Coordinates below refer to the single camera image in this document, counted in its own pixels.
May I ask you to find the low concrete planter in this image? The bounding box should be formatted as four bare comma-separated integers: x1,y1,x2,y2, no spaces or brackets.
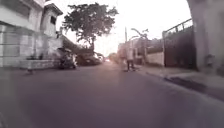
19,59,61,71

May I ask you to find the pole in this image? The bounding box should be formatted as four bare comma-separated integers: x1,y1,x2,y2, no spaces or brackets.
124,26,129,51

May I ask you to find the pale wall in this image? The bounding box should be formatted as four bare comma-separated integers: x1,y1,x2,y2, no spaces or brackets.
145,51,165,67

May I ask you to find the parked dark car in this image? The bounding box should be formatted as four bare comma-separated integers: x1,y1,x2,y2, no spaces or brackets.
75,53,103,67

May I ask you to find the grey concrete sidewalk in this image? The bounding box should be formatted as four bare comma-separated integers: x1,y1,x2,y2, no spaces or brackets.
134,63,224,103

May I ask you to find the parked motorcycle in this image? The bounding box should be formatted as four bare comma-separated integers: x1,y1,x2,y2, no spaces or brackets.
57,47,78,70

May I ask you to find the grey asphalt road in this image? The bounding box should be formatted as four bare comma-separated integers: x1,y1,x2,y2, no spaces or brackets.
0,61,224,128

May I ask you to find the dark metal gate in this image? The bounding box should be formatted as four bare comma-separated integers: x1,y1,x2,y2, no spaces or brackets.
161,18,198,70

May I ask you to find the grey concrete pillar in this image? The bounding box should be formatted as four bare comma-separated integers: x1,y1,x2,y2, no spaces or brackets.
186,0,224,76

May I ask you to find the large dark tree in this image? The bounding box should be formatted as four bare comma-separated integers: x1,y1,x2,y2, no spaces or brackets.
61,2,119,51

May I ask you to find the person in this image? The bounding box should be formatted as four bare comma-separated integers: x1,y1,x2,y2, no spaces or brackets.
125,46,136,72

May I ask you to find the pale grey building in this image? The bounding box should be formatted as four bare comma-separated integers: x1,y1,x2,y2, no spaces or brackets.
0,0,64,69

